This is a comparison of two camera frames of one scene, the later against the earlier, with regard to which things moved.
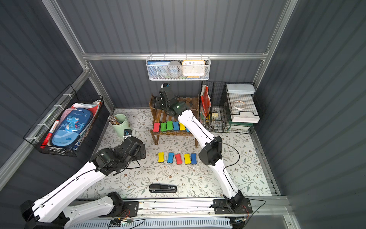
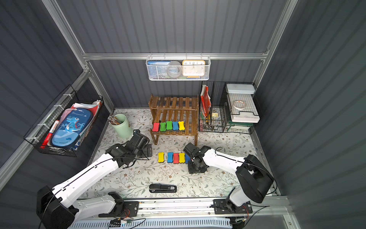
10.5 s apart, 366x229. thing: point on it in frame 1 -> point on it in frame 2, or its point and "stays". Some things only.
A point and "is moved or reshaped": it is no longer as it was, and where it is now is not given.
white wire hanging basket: x=178 y=68 stays
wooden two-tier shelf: x=162 y=124 stays
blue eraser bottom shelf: x=176 y=126 stays
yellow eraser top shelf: x=160 y=157 stays
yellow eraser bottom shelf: x=182 y=127 stays
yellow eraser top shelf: x=187 y=159 is moved or reshaped
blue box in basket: x=157 y=69 stays
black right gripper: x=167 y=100 -> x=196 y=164
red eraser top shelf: x=178 y=159 is moved or reshaped
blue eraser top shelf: x=170 y=158 stays
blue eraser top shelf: x=193 y=156 is moved or reshaped
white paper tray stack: x=242 y=102 stays
